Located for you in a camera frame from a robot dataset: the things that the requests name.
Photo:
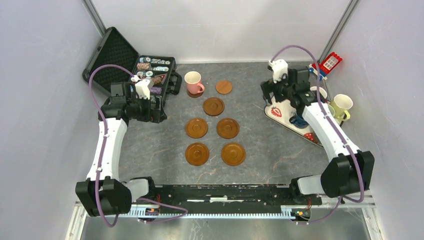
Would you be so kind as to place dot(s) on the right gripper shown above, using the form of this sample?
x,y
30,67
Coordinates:
x,y
269,86

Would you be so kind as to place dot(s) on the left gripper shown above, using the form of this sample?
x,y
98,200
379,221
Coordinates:
x,y
156,115

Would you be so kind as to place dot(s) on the dark blue mug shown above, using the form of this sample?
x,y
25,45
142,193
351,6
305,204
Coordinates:
x,y
298,122

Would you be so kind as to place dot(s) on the dark brown coaster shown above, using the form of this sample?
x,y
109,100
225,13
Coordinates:
x,y
196,95

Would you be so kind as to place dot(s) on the light wooden coaster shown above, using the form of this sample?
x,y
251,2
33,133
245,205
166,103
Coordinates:
x,y
224,87

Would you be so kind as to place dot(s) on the grooved wooden coaster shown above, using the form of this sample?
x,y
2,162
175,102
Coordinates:
x,y
213,106

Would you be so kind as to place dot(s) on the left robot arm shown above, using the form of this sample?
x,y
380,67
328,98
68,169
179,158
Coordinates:
x,y
102,192

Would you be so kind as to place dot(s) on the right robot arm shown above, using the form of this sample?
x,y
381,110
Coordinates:
x,y
349,169

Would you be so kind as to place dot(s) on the strawberry pattern tray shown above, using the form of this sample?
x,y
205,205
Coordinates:
x,y
281,112

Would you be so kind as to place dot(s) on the cream pink mug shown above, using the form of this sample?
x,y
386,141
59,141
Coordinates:
x,y
322,91

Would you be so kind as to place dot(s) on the red blue toy truck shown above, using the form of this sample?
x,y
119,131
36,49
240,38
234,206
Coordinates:
x,y
324,68

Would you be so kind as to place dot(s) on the light green mug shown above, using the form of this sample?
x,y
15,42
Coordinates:
x,y
331,110

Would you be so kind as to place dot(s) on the yellow mug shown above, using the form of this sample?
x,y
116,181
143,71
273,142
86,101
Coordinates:
x,y
341,104

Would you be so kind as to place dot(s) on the black poker chip case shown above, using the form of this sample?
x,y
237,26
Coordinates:
x,y
114,49

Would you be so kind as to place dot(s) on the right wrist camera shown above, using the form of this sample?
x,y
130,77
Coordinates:
x,y
279,70

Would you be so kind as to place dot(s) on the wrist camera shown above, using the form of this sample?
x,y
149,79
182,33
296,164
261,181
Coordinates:
x,y
279,70
143,88

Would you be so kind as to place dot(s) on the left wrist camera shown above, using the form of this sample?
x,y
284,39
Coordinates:
x,y
143,88

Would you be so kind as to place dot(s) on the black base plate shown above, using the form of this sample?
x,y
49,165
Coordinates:
x,y
229,198

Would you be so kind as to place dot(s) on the aluminium frame rail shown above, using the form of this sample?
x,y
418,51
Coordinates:
x,y
149,210

